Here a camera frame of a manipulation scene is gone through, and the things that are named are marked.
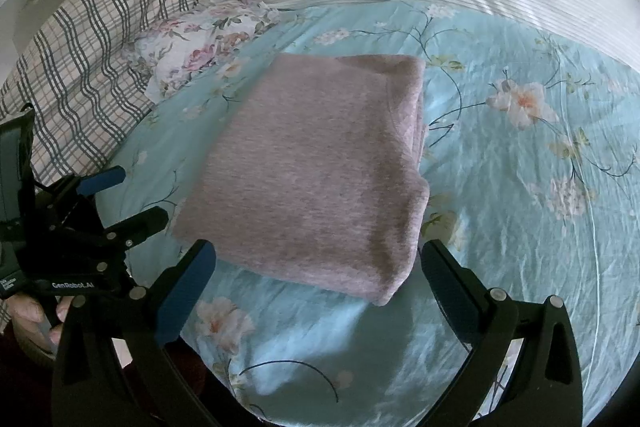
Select light blue floral bed sheet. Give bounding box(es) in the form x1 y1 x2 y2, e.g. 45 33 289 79
107 0 640 427

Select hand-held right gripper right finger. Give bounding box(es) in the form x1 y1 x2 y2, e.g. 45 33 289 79
421 239 584 427

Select pink knit sweater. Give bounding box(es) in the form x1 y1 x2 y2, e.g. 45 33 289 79
172 53 431 308

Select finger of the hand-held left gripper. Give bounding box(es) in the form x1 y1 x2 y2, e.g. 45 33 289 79
75 166 127 196
102 206 169 254

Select person's left hand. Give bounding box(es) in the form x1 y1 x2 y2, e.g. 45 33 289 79
7 293 77 356

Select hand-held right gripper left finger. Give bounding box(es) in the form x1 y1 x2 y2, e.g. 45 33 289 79
52 239 222 427

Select white pink floral cloth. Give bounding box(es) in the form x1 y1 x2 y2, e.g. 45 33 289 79
132 0 281 100

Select plaid checked cloth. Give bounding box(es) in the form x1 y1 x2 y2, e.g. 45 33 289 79
0 0 236 188

